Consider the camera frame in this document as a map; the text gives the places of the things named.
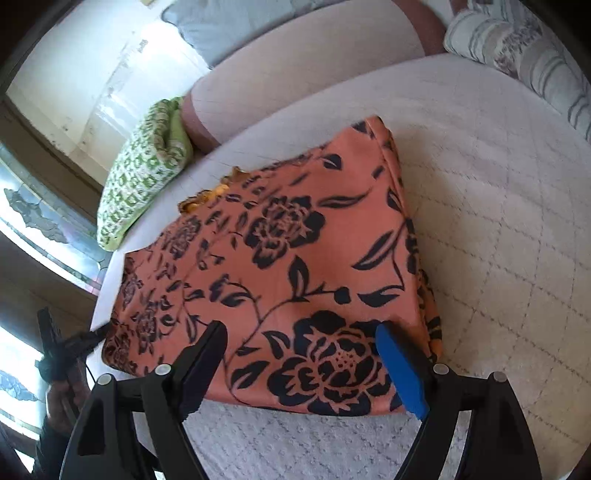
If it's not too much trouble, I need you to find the person's left hand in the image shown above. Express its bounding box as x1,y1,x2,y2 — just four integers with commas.
46,360,90,436

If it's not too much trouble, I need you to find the striped grey white pillow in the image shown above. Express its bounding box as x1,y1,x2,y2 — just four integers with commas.
444,1,590,140

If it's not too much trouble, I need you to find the orange black floral garment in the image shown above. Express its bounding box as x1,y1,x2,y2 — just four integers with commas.
102,117,442,416

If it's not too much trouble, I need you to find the pink bolster cushion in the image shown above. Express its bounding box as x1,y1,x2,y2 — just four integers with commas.
181,1,446,154

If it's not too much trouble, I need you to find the green white patterned pillow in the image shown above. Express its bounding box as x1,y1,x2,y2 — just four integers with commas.
96,97,193,252

